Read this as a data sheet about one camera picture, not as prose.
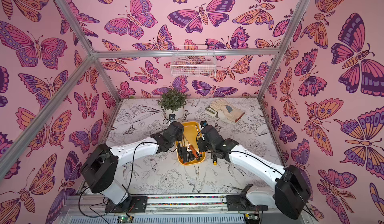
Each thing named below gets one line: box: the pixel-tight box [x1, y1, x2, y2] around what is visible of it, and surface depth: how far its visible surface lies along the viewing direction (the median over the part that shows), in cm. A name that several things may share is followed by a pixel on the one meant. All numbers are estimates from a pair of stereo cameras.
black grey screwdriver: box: [185, 140, 195, 161], surface depth 89 cm
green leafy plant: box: [157, 89, 187, 113], surface depth 94 cm
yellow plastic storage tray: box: [176, 121, 206, 166], surface depth 89 cm
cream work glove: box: [210, 99, 245, 123], surface depth 115 cm
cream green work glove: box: [204, 105, 235, 124], surface depth 111 cm
